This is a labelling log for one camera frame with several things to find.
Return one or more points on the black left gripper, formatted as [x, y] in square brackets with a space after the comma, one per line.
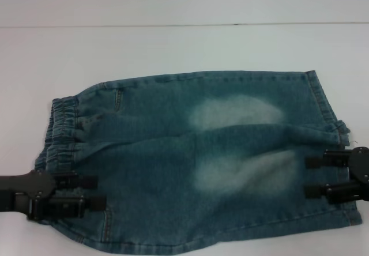
[26, 185]

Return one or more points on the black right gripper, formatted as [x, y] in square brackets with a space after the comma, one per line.
[361, 169]

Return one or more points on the blue denim shorts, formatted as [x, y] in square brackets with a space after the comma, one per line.
[173, 166]

